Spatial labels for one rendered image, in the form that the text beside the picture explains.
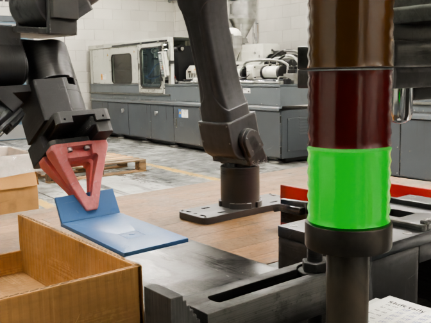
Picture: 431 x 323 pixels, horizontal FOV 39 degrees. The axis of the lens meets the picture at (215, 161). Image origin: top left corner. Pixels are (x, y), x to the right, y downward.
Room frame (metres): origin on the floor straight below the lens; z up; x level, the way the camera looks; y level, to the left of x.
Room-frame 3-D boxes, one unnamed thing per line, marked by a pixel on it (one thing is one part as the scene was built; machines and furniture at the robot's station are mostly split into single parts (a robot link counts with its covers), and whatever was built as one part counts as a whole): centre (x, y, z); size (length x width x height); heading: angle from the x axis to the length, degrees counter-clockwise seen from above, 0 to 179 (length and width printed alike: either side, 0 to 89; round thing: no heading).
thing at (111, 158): (7.17, 1.59, 0.07); 1.20 x 1.00 x 0.14; 127
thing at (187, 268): (0.61, 0.05, 0.91); 0.17 x 0.16 x 0.02; 129
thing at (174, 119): (9.90, 0.40, 0.49); 5.51 x 1.02 x 0.97; 35
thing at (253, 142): (0.96, -0.03, 1.00); 0.09 x 0.06 x 0.06; 44
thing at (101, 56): (10.93, 1.14, 1.24); 2.95 x 0.98 x 0.90; 35
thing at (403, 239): (0.55, -0.16, 0.98); 0.20 x 0.10 x 0.01; 129
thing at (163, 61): (9.47, 0.73, 1.27); 0.23 x 0.18 x 0.38; 125
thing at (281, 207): (0.61, -0.09, 0.98); 0.07 x 0.02 x 0.01; 39
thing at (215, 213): (0.97, -0.04, 0.94); 0.20 x 0.07 x 0.08; 129
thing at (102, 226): (0.61, 0.10, 0.97); 0.15 x 0.07 x 0.03; 37
